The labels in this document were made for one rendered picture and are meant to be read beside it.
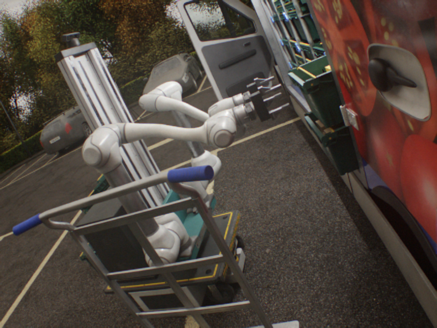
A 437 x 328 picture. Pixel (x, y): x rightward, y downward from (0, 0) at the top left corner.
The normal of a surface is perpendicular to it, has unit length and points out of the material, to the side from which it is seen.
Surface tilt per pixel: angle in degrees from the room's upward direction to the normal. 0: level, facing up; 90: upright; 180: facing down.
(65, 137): 90
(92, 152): 84
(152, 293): 90
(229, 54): 93
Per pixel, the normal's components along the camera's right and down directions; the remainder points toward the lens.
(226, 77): 0.29, 0.22
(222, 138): 0.12, 0.37
